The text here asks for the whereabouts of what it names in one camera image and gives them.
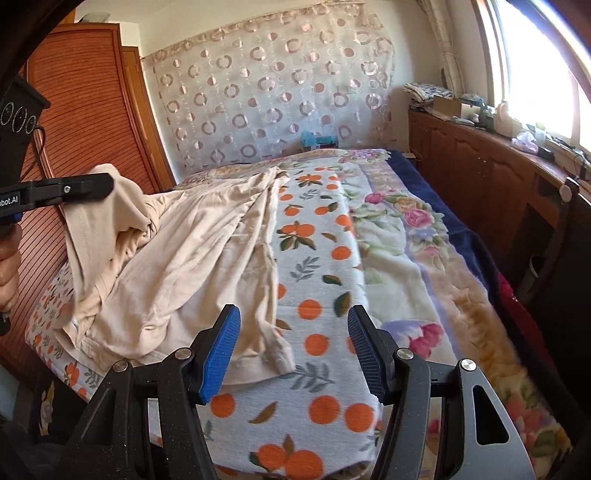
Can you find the dark cloth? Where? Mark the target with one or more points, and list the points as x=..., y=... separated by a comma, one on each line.
x=18, y=438

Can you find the blue toy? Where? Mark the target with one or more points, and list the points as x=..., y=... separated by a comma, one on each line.
x=316, y=141

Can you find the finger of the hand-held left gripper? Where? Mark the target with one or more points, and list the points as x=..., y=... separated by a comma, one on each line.
x=74, y=187

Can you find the beige cotton garment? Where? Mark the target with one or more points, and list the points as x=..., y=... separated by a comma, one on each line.
x=194, y=258

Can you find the wooden cabinet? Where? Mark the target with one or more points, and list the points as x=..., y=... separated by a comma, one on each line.
x=461, y=157

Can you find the floral blanket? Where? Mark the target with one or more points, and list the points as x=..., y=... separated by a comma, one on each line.
x=406, y=230

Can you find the red cloth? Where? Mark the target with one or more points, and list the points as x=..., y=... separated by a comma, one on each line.
x=510, y=288

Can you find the circle pattern sheer curtain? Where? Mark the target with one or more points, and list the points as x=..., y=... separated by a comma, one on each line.
x=277, y=92

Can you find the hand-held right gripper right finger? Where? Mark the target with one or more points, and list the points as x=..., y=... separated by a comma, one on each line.
x=367, y=355

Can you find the orange fruit print blanket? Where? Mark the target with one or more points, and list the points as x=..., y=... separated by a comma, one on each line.
x=318, y=258

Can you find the white plastic bottle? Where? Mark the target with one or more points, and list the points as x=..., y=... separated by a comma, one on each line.
x=502, y=117

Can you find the white patterned window curtain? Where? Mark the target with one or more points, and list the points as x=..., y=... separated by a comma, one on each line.
x=445, y=46

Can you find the person's left hand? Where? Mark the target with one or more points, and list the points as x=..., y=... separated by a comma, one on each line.
x=7, y=272

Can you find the window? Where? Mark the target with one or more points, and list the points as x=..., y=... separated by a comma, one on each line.
x=540, y=69

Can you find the cardboard box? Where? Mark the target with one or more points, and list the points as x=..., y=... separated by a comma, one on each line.
x=445, y=107

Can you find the wooden wardrobe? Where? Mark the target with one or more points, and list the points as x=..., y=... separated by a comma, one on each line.
x=92, y=115

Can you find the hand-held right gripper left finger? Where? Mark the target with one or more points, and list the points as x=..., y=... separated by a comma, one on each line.
x=221, y=355

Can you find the black stand with knob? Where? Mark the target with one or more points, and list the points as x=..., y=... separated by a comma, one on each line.
x=561, y=221

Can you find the crumpled purple plastic bag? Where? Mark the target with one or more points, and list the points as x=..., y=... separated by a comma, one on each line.
x=525, y=141

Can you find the navy blanket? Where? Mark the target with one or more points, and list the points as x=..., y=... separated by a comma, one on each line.
x=461, y=240

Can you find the stack of folded cloths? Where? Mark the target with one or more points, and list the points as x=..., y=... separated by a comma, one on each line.
x=427, y=91

